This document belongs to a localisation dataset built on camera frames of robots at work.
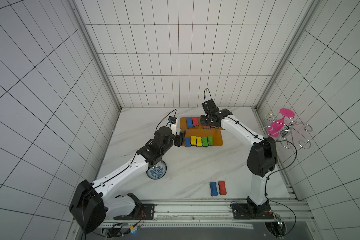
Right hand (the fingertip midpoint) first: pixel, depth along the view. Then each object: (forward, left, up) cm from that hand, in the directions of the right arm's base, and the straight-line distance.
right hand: (198, 121), depth 92 cm
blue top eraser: (-2, +6, 0) cm, 6 cm away
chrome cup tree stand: (-14, -43, +10) cm, 46 cm away
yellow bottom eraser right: (-8, -1, -13) cm, 15 cm away
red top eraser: (0, +2, 0) cm, 2 cm away
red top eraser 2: (-35, -13, -14) cm, 40 cm away
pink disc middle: (-5, -44, +4) cm, 44 cm away
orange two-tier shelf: (-3, 0, -11) cm, 12 cm away
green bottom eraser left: (-7, -5, -13) cm, 16 cm away
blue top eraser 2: (-38, -9, -14) cm, 41 cm away
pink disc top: (-1, -48, +12) cm, 49 cm away
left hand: (-14, +11, +7) cm, 19 cm away
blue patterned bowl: (-28, +23, -13) cm, 39 cm away
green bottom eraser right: (-6, -9, -13) cm, 17 cm away
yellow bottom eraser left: (-7, +3, -12) cm, 14 cm away
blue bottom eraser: (-8, +7, -13) cm, 16 cm away
